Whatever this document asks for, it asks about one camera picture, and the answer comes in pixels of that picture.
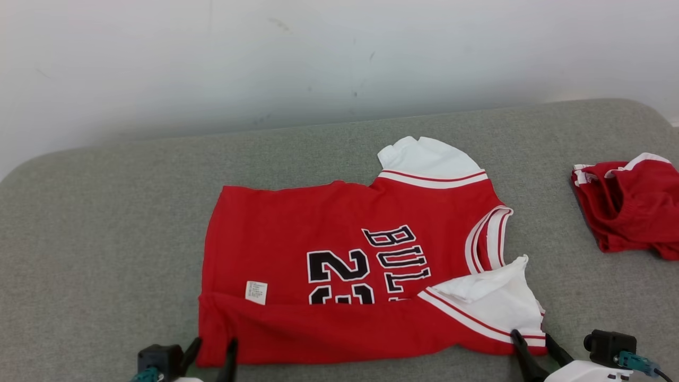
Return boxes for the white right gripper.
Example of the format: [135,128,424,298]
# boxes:
[510,328,635,382]

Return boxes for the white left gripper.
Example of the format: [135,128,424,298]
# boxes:
[171,336,240,382]

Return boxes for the red number 23 basketball jersey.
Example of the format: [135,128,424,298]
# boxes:
[197,136,547,368]

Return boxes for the red shorts with white trim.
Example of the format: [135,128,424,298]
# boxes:
[571,152,679,261]

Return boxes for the grey fabric sofa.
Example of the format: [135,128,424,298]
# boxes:
[0,98,679,382]

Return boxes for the teal left cable connector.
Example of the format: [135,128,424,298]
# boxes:
[129,367,164,382]

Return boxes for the teal cable connector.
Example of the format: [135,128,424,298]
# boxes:
[615,351,661,378]
[129,367,164,382]

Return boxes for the teal right cable connector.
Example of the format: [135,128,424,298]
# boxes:
[615,351,661,378]

